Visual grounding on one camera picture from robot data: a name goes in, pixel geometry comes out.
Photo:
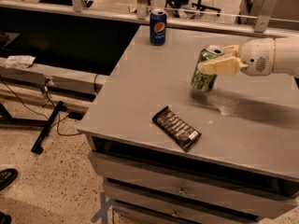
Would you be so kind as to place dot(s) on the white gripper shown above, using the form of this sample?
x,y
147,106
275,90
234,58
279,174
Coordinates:
x,y
257,56

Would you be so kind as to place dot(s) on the green soda can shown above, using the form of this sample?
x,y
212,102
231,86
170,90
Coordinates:
x,y
200,81

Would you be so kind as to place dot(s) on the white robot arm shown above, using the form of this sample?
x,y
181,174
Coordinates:
x,y
286,56

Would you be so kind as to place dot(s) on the blue pepsi can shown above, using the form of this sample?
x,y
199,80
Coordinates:
x,y
157,26

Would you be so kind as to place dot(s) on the black rxbar chocolate wrapper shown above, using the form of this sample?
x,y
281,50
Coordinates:
x,y
176,128

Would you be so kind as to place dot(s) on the grey drawer cabinet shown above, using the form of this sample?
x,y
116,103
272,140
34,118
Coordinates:
x,y
169,154

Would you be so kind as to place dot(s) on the upper grey drawer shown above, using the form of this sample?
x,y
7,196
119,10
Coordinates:
x,y
251,201

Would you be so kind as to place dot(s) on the grey drawer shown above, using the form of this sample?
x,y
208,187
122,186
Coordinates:
x,y
167,208
251,201

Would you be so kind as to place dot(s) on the lower grey drawer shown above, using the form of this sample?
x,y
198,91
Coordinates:
x,y
167,208

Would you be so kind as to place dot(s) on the grey side bench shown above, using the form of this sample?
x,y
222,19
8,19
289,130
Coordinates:
x,y
71,82

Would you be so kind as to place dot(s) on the black table leg bar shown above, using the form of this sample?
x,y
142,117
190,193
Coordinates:
x,y
37,147

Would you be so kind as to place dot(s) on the white crumpled cloth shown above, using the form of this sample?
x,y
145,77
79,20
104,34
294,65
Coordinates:
x,y
19,61

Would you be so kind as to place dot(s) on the black shoe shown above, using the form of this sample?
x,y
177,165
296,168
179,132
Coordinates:
x,y
7,176

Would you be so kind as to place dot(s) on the grey metal rail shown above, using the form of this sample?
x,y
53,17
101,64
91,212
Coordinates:
x,y
204,26

